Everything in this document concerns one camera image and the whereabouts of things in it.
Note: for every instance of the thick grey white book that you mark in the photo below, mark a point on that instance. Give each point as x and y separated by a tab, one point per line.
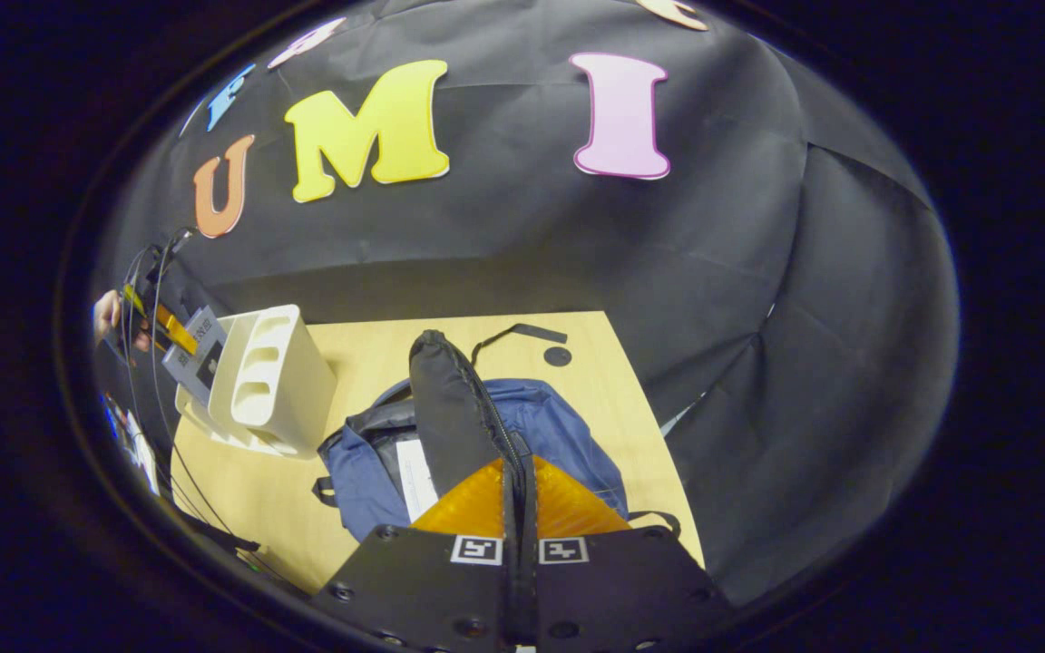
200	363

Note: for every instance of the cream bookshelf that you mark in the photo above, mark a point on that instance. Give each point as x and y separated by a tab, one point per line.
282	390

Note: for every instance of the white panel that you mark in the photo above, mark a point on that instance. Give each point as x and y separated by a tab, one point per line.
141	453

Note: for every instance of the colourful screen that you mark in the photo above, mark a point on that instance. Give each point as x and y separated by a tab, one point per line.
114	417

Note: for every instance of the blue black schoolbag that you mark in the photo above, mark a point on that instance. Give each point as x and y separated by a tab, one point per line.
459	408

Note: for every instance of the black round disc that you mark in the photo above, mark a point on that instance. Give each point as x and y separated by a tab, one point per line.
557	355

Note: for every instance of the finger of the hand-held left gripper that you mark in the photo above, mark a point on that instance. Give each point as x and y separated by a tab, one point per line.
176	331

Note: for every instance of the black backdrop cloth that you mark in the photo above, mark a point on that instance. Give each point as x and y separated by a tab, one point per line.
713	299

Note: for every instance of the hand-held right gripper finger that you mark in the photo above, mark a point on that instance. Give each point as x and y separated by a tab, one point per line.
510	508
529	508

